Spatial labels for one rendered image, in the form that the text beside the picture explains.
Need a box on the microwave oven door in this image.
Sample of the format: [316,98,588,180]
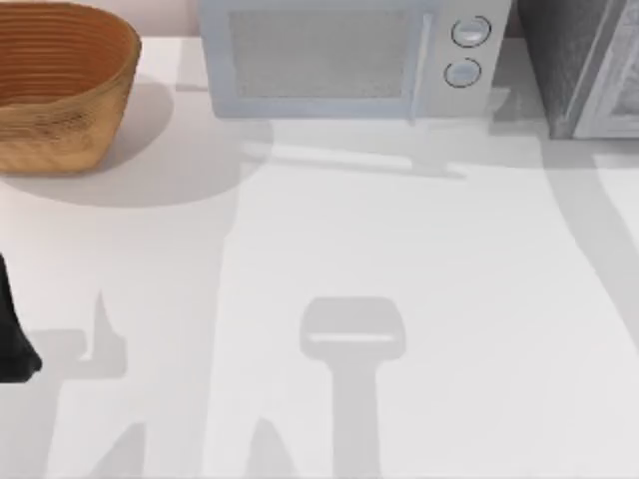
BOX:
[197,0,440,121]

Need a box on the pale microwave oven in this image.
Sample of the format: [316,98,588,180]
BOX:
[194,0,514,126]

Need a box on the small microwave knob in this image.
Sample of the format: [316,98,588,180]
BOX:
[442,56,483,90]

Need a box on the large microwave knob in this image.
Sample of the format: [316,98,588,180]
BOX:
[450,14,493,49]

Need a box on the brown woven basket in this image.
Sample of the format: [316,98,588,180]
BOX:
[0,2,144,176]

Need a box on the grey cabinet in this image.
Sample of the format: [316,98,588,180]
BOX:
[516,0,639,141]

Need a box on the microwave door handle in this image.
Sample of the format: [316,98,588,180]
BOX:
[409,12,433,126]

